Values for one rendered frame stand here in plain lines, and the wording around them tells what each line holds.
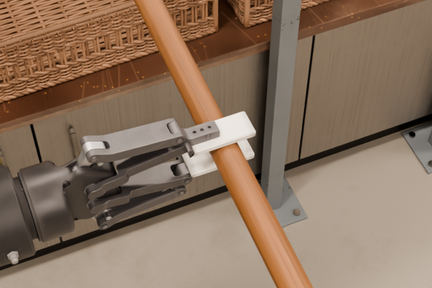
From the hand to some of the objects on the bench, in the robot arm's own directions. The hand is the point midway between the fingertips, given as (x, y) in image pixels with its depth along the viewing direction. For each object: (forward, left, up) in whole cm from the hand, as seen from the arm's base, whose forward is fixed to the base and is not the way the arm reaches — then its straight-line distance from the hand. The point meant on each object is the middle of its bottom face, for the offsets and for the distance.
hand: (218, 144), depth 96 cm
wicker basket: (+2, +90, -61) cm, 109 cm away
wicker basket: (+62, +89, -61) cm, 125 cm away
